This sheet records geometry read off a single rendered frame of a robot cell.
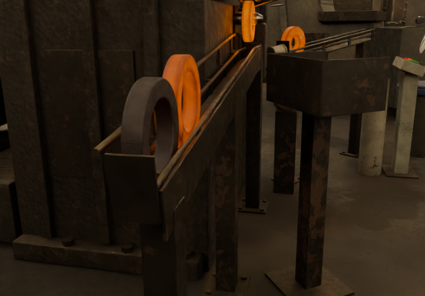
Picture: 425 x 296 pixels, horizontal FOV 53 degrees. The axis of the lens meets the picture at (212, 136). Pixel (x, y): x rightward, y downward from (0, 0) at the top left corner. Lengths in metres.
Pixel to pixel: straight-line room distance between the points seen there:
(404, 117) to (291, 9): 2.28
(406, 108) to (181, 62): 1.78
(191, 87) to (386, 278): 0.96
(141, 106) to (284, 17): 3.87
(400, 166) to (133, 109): 2.04
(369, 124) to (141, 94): 1.86
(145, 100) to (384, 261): 1.22
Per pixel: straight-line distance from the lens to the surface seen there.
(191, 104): 0.91
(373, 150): 2.41
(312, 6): 4.38
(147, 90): 0.63
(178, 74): 0.78
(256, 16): 1.70
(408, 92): 2.42
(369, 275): 1.57
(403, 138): 2.47
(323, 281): 1.48
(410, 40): 3.73
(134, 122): 0.60
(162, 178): 0.63
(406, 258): 1.71
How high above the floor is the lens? 0.81
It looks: 15 degrees down
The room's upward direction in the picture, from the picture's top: 1 degrees counter-clockwise
